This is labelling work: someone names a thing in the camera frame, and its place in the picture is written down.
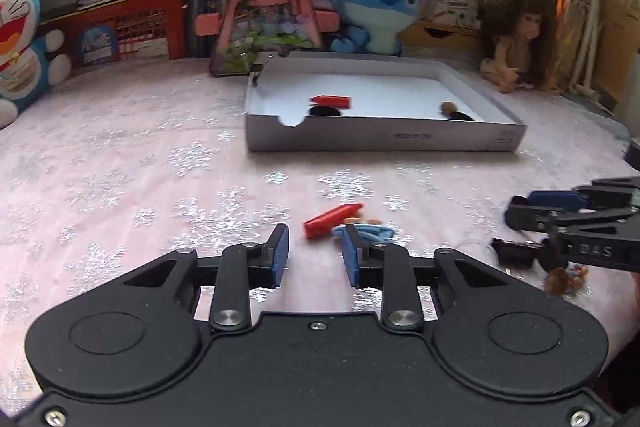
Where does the blue figure fridge magnet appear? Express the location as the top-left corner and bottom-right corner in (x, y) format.
(331, 217), (396, 244)

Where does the black binder clip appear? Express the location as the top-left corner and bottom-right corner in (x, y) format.
(489, 237), (547, 269)

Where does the black round cap right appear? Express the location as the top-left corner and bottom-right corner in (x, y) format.
(448, 112), (473, 121)

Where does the black round cap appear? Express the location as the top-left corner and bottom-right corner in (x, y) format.
(448, 112), (473, 121)
(308, 105), (342, 116)

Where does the brown haired doll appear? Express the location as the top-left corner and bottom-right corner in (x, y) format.
(480, 0), (551, 93)

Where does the black round cap left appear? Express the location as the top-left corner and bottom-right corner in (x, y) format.
(308, 105), (342, 116)

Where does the white cardboard tray box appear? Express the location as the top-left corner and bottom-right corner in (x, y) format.
(245, 52), (526, 153)

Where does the wooden drawer box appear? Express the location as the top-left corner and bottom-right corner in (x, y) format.
(398, 20), (482, 52)

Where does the white colourful pencil box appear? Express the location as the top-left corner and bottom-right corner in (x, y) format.
(420, 0), (480, 29)

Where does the blue Stitch plush toy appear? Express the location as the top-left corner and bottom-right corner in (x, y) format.
(330, 0), (420, 56)

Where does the pink triangular dollhouse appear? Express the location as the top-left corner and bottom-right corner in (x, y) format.
(195, 0), (340, 77)

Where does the red plastic crate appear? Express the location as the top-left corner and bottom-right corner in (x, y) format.
(38, 0), (186, 69)

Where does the Doraemon plush toy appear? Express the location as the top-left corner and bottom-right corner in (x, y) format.
(0, 0), (72, 129)

